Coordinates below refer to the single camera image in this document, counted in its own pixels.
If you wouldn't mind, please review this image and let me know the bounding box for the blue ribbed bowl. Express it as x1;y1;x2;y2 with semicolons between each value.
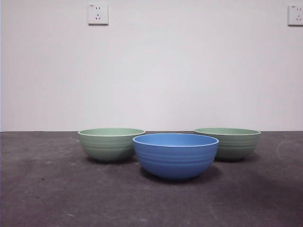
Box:
132;133;220;179

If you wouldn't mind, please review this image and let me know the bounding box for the green ribbed bowl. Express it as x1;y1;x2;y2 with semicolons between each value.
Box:
78;128;146;163
194;127;262;162

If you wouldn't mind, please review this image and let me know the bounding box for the white wall socket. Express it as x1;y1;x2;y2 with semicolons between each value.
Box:
88;3;109;26
287;4;303;27

